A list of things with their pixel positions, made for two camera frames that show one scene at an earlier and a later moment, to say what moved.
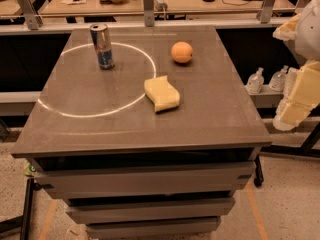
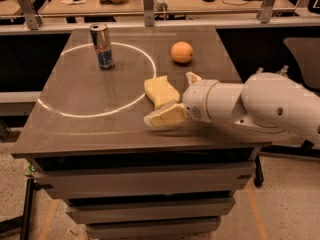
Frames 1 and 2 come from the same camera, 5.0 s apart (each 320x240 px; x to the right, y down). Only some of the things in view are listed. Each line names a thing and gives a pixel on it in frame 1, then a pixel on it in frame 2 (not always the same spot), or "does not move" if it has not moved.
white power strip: [159, 4] does not move
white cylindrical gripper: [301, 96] → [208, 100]
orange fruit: [181, 51] does not move
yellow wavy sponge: [161, 94] does not move
